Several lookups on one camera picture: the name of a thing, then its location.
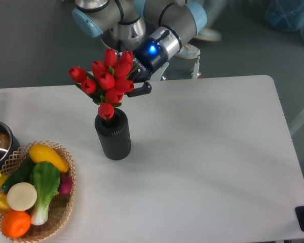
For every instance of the woven wicker basket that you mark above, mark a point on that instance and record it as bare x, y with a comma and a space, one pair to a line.
61, 205

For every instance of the orange fruit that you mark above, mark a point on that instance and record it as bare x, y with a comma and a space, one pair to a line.
15, 224

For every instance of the dark grey ribbed vase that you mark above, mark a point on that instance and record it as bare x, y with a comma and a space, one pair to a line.
114, 135

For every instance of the blue plastic bag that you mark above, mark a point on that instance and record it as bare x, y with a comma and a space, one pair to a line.
286, 16

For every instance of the cream round bun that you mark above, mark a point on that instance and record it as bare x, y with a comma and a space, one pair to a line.
21, 196

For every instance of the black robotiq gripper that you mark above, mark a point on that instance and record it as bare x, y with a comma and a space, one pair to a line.
150, 56

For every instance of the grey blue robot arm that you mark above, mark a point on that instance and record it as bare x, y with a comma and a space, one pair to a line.
153, 30

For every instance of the yellow bell pepper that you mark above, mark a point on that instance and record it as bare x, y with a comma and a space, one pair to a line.
4, 206

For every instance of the red tulip bouquet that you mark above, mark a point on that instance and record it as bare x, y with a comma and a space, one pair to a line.
108, 82

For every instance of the yellow squash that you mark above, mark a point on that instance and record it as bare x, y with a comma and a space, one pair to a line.
40, 153

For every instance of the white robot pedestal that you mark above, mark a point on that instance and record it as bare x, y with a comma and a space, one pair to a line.
196, 68

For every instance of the dark green cucumber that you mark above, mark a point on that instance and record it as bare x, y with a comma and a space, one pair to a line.
22, 174

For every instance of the purple radish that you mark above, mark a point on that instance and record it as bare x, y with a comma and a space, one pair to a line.
66, 184

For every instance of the green bok choy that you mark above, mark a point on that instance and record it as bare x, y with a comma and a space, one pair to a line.
45, 177

